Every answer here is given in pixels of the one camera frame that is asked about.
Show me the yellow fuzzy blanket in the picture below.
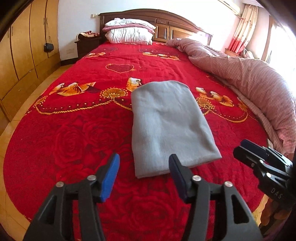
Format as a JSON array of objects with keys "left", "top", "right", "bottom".
[{"left": 252, "top": 194, "right": 292, "bottom": 237}]

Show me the pink checkered quilt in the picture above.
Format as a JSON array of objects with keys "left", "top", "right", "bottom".
[{"left": 166, "top": 39, "right": 295, "bottom": 156}]

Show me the red white curtain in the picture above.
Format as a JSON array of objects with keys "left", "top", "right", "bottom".
[{"left": 228, "top": 4, "right": 258, "bottom": 54}]

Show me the dark wooden headboard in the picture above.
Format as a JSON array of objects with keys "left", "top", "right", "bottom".
[{"left": 99, "top": 9, "right": 212, "bottom": 45}]

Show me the wooden wardrobe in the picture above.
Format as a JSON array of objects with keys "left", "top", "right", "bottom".
[{"left": 1, "top": 1, "right": 61, "bottom": 131}]

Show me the small black hanging bag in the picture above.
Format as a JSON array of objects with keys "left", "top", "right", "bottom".
[{"left": 44, "top": 43, "right": 54, "bottom": 53}]

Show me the dark wooden nightstand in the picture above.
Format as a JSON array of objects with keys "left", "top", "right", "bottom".
[{"left": 75, "top": 37, "right": 101, "bottom": 59}]

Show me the lower white pillow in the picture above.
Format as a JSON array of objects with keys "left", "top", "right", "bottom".
[{"left": 105, "top": 27, "right": 153, "bottom": 45}]

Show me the white pillow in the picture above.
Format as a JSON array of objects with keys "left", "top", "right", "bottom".
[
  {"left": 102, "top": 18, "right": 156, "bottom": 34},
  {"left": 105, "top": 27, "right": 153, "bottom": 45}
]

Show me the cloth on nightstand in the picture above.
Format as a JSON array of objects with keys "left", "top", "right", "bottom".
[{"left": 76, "top": 31, "right": 100, "bottom": 41}]

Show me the upper white pillow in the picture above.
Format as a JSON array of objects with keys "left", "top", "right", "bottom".
[{"left": 102, "top": 18, "right": 156, "bottom": 34}]

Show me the wall power socket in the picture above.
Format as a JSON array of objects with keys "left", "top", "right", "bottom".
[{"left": 90, "top": 14, "right": 98, "bottom": 19}]

